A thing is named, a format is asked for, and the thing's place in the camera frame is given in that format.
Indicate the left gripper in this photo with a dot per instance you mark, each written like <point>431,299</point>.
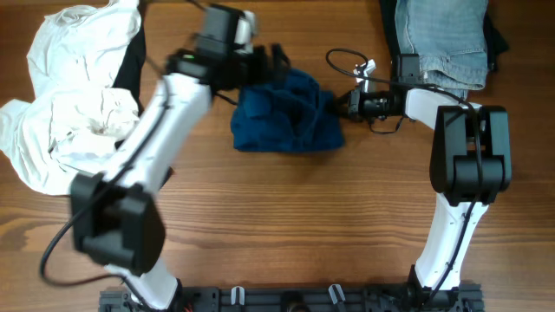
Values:
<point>263,73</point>

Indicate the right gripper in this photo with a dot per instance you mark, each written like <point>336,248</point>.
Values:
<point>355,105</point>

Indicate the blue t-shirt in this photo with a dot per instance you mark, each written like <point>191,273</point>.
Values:
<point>291,116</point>

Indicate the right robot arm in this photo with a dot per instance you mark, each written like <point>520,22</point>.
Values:
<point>470,165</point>

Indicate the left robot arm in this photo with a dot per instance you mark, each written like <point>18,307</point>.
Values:
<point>116,222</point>

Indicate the black garment under pile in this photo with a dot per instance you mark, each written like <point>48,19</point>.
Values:
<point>129,73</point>

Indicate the folded light blue jeans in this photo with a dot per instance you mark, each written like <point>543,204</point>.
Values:
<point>448,37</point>

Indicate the black folded garment under jeans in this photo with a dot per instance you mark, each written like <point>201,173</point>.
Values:
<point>496,43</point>

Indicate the white shirt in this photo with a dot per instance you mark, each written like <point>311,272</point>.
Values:
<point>77,118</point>

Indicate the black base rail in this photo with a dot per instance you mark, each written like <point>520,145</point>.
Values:
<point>372,298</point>

